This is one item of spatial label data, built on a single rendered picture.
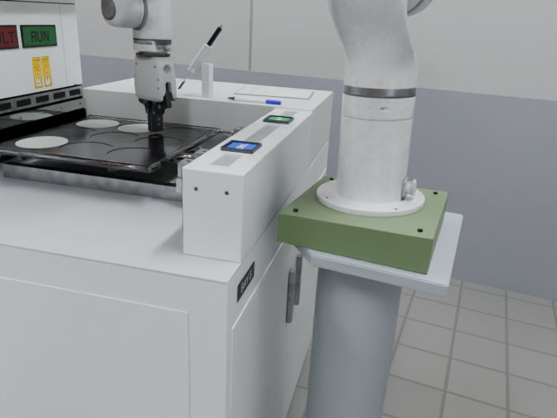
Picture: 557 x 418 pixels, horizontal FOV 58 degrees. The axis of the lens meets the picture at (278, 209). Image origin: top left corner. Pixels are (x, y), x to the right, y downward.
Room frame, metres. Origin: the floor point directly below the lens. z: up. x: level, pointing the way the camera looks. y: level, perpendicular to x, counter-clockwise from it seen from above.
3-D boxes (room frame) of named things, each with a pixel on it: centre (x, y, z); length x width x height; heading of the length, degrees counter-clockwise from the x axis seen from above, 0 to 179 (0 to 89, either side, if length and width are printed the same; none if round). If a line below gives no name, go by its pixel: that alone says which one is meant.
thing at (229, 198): (0.95, 0.04, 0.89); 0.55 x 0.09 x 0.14; 167
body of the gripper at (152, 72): (1.16, 0.30, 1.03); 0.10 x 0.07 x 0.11; 52
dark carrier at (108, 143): (1.10, 0.38, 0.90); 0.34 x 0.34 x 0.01; 77
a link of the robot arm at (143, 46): (1.16, 0.30, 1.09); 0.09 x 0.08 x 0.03; 52
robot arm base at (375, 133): (0.85, -0.16, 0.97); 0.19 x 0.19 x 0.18
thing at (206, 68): (1.31, 0.22, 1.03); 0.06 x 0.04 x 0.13; 77
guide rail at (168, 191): (0.97, 0.34, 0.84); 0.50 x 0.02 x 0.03; 77
